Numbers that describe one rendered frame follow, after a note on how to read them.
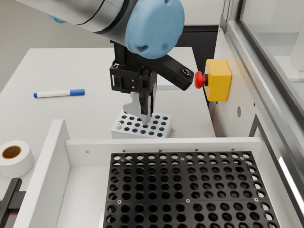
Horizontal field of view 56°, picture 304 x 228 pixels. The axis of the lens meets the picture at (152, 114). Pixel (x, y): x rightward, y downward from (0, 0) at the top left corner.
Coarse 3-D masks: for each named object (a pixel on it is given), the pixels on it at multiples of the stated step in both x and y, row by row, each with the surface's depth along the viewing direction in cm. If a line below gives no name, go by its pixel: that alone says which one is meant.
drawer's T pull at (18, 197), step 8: (16, 184) 39; (8, 192) 38; (16, 192) 38; (24, 192) 38; (8, 200) 37; (16, 200) 37; (0, 208) 36; (8, 208) 37; (16, 208) 36; (0, 216) 35; (8, 216) 36; (0, 224) 35
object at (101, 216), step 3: (102, 210) 43; (102, 213) 43; (102, 216) 42; (99, 219) 42; (102, 219) 42; (99, 222) 42; (102, 222) 42; (99, 225) 41; (102, 225) 41; (270, 225) 41
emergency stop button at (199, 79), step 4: (196, 72) 65; (200, 72) 64; (196, 76) 64; (200, 76) 63; (204, 76) 65; (196, 80) 64; (200, 80) 63; (204, 80) 64; (196, 84) 64; (200, 84) 64; (200, 88) 65
